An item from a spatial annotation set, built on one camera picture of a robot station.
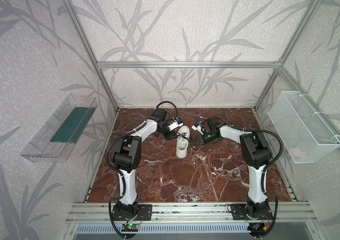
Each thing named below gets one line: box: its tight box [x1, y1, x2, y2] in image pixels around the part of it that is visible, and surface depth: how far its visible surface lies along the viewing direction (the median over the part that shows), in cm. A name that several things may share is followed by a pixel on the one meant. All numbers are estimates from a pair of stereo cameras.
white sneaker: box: [176, 125, 191, 159], surface depth 96 cm
